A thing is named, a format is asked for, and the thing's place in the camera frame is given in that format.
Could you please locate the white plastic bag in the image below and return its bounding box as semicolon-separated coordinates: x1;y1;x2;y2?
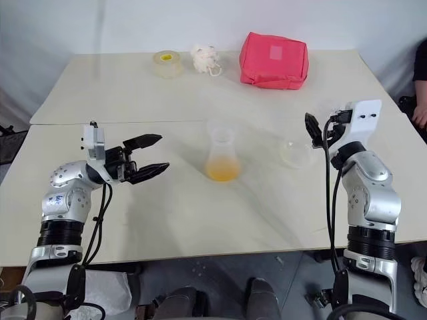
82;269;133;320

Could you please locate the black rounded object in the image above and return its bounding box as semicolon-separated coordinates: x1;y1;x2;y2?
398;95;418;117

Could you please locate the clear jar yellow lid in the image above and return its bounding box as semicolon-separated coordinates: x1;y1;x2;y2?
279;137;318;171

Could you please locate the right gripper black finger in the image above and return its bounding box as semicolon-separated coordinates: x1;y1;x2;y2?
304;112;324;149

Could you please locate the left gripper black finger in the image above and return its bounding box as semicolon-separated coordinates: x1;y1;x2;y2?
122;133;163;151
127;162;170;185

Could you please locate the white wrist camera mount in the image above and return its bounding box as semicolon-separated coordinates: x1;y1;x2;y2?
81;123;108;161
345;99;383;148

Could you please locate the clear tape roll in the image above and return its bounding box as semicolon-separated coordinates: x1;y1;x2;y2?
152;49;185;80

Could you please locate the bystander in black shirt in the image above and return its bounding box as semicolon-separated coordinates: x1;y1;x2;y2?
411;42;427;130

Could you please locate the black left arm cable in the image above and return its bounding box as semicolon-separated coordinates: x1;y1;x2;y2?
79;181;113;267

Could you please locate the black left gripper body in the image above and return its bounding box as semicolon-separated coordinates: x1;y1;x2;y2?
104;145;139;184

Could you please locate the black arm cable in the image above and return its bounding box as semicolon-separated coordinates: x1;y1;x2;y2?
79;181;113;267
321;116;348;306

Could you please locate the red fabric pouch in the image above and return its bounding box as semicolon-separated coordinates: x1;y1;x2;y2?
240;31;310;91

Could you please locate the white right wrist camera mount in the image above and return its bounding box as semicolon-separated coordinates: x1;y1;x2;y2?
345;99;383;148

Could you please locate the white mesh bath sponge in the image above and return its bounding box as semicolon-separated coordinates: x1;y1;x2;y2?
190;43;223;77

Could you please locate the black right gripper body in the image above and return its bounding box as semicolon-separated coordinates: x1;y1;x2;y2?
323;108;352;148

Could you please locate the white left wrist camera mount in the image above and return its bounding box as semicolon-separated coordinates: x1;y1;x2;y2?
81;123;108;161

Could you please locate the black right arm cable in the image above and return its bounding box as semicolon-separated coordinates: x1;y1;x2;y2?
321;116;348;306

